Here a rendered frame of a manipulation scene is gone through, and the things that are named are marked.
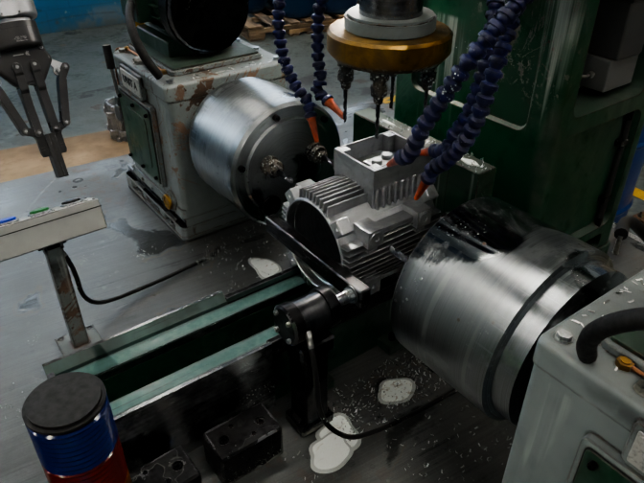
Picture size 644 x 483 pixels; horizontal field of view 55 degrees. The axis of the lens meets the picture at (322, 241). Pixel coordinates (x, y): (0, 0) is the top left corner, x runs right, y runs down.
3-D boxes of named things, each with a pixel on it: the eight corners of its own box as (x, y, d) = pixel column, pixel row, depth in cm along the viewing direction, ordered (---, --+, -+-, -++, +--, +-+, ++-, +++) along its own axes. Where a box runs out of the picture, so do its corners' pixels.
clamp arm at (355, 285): (374, 302, 90) (278, 226, 107) (375, 286, 88) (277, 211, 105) (355, 311, 88) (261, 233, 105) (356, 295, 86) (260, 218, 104)
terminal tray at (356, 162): (386, 167, 110) (388, 129, 106) (428, 191, 102) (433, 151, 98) (332, 186, 104) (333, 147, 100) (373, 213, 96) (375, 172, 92)
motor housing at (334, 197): (367, 229, 121) (372, 140, 110) (437, 277, 108) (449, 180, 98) (282, 265, 111) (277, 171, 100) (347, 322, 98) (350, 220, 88)
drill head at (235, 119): (260, 149, 152) (253, 47, 138) (353, 211, 127) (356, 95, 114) (165, 177, 140) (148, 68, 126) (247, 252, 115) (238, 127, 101)
